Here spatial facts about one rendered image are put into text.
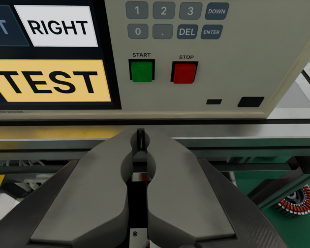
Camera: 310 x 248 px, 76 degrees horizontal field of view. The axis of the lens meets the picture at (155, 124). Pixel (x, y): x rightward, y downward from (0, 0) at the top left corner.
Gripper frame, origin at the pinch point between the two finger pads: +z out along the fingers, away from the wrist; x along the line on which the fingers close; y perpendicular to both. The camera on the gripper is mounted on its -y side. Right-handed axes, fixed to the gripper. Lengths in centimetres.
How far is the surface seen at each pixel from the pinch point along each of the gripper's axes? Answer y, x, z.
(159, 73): -2.1, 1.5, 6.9
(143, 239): 37.1, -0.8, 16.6
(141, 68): -2.8, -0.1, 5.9
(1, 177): 10.2, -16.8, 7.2
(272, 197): 20.1, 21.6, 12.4
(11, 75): -2.0, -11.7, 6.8
